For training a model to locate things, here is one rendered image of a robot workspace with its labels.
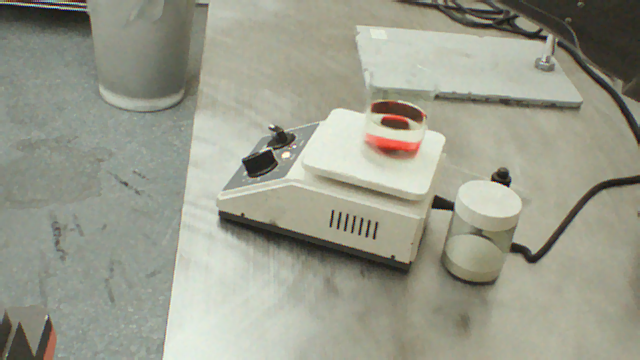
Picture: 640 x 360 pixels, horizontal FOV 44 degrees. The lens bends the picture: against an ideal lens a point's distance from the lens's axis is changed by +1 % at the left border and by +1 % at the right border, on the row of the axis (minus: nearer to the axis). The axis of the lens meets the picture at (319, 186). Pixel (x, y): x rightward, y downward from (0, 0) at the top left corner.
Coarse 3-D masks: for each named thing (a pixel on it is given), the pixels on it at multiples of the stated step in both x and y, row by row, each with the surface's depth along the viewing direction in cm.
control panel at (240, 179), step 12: (288, 132) 85; (300, 132) 83; (312, 132) 82; (264, 144) 84; (300, 144) 80; (276, 156) 80; (288, 156) 78; (240, 168) 81; (276, 168) 77; (288, 168) 76; (240, 180) 78; (252, 180) 77; (264, 180) 75
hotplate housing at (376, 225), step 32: (320, 128) 82; (224, 192) 77; (256, 192) 75; (288, 192) 74; (320, 192) 73; (352, 192) 73; (384, 192) 73; (256, 224) 78; (288, 224) 76; (320, 224) 75; (352, 224) 74; (384, 224) 73; (416, 224) 72; (384, 256) 75
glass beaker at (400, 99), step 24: (384, 72) 74; (408, 72) 74; (432, 72) 73; (384, 96) 70; (408, 96) 69; (432, 96) 70; (384, 120) 71; (408, 120) 70; (360, 144) 75; (384, 144) 72; (408, 144) 72
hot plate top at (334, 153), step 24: (336, 120) 80; (360, 120) 80; (312, 144) 75; (336, 144) 76; (432, 144) 78; (312, 168) 72; (336, 168) 72; (360, 168) 73; (384, 168) 73; (408, 168) 74; (432, 168) 74; (408, 192) 71
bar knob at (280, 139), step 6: (270, 126) 83; (276, 126) 82; (270, 132) 83; (276, 132) 81; (282, 132) 81; (276, 138) 82; (282, 138) 81; (288, 138) 82; (294, 138) 82; (270, 144) 82; (276, 144) 82; (282, 144) 81; (288, 144) 81
